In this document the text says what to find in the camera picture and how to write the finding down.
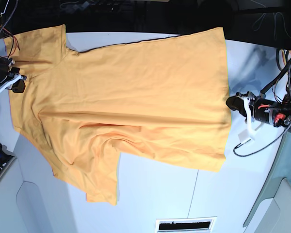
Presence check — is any braided camera cable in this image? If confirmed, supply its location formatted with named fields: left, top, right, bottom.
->
left=233, top=50, right=291, bottom=157

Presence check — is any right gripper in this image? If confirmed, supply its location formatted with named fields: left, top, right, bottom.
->
left=0, top=58, right=26, bottom=93

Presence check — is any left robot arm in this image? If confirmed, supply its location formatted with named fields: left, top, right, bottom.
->
left=226, top=58, right=291, bottom=133

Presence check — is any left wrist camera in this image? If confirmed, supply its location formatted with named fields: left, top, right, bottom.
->
left=238, top=130, right=254, bottom=144

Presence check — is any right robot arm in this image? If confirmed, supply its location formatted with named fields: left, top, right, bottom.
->
left=0, top=0, right=27, bottom=93

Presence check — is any orange t-shirt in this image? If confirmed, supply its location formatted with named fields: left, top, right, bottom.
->
left=9, top=25, right=231, bottom=205

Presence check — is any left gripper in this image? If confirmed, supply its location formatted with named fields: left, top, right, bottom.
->
left=226, top=96, right=285, bottom=126

